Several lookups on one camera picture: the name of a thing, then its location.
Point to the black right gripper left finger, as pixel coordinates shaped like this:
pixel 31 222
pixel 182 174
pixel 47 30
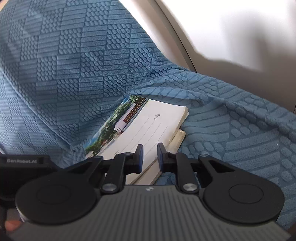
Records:
pixel 69 194

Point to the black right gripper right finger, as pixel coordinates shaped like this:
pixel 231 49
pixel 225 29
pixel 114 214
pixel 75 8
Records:
pixel 230 193

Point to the white notebook with photo cover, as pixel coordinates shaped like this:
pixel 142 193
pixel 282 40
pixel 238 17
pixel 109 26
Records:
pixel 137 120

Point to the person's left hand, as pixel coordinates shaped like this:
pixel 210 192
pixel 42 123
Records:
pixel 11 225

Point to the blue textured bedspread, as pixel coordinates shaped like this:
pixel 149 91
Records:
pixel 230 124

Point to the blue textured pillow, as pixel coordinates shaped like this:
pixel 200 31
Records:
pixel 65 67

